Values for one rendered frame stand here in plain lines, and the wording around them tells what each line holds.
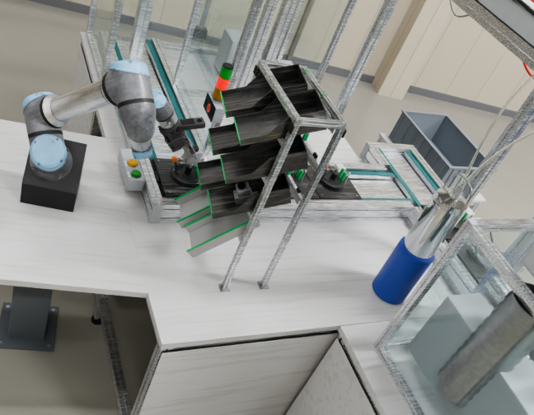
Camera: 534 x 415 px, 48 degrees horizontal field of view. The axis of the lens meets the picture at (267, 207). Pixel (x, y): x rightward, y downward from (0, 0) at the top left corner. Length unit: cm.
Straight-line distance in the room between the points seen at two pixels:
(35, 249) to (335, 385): 127
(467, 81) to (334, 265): 471
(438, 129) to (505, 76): 282
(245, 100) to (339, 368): 112
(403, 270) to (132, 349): 141
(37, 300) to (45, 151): 89
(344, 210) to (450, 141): 176
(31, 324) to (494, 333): 200
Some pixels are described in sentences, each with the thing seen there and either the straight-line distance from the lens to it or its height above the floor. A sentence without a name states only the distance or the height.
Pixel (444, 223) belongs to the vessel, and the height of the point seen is 133.
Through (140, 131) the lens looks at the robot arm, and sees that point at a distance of 193.
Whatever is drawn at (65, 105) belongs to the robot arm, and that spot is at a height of 136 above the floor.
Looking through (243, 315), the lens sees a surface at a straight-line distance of 227.
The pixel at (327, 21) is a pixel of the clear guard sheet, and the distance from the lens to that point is 361.
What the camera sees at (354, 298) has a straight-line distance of 256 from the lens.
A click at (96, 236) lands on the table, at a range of 237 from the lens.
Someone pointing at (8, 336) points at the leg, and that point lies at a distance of 308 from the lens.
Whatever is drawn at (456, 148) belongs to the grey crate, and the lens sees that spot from 442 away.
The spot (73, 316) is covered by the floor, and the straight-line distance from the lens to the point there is 320.
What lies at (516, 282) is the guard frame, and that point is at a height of 155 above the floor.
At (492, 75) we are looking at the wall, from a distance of 719.
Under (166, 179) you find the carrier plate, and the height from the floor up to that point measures 97.
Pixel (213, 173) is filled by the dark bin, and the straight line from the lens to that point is 224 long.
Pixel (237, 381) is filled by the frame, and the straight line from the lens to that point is 250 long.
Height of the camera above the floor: 253
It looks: 37 degrees down
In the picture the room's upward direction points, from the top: 24 degrees clockwise
